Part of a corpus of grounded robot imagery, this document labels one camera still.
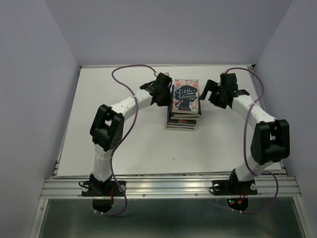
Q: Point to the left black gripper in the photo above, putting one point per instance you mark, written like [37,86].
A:
[166,102]

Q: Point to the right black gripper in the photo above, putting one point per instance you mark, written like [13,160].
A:
[212,86]

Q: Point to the floral cover white book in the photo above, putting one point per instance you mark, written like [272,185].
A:
[185,98]

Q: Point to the dark red orange book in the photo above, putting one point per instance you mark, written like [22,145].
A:
[169,108]

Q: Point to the Three Days to See book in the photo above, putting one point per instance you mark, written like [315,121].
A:
[181,125]

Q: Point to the Tale of Two Cities book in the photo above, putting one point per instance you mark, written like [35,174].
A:
[183,121]

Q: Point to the orange Huckleberry Finn book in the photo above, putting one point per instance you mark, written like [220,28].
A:
[184,115]

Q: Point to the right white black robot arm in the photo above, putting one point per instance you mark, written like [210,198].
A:
[270,143]

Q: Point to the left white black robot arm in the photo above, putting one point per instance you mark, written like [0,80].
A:
[107,129]

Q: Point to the white table board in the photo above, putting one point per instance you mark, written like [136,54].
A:
[215,145]

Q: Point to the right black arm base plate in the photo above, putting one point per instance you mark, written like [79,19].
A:
[226,187]

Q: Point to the aluminium front rail frame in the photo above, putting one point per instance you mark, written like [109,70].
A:
[173,205]

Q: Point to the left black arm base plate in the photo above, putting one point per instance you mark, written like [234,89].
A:
[110,189]

